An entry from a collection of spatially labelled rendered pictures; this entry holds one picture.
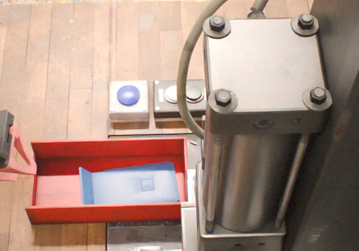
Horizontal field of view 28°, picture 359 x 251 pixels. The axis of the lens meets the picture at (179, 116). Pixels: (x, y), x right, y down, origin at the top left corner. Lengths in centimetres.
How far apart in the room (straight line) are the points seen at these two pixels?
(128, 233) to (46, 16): 47
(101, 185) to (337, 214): 59
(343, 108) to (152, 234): 68
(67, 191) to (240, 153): 62
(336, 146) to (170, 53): 81
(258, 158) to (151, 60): 73
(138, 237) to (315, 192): 57
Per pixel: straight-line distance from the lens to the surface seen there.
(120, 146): 117
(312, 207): 64
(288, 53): 56
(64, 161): 120
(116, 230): 115
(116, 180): 117
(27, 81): 131
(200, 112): 122
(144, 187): 117
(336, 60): 52
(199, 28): 62
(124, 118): 123
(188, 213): 85
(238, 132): 55
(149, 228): 115
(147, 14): 138
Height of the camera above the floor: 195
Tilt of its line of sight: 58 degrees down
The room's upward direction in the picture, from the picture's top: 1 degrees clockwise
